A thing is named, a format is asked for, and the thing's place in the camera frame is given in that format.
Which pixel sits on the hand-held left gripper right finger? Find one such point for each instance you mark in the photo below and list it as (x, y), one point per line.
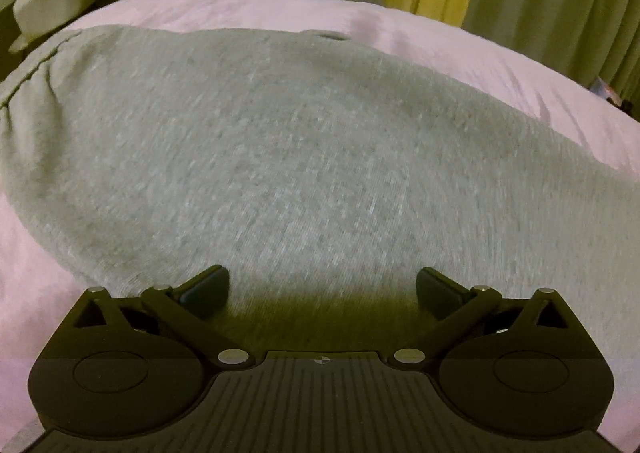
(436, 294)

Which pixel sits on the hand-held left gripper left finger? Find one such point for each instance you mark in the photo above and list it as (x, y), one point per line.
(206, 290)

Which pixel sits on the pink bed sheet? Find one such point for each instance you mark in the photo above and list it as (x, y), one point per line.
(450, 40)

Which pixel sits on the colourful clutter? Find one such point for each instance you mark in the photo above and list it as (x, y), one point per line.
(611, 94)

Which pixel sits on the grey pants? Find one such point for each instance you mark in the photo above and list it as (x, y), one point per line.
(310, 153)

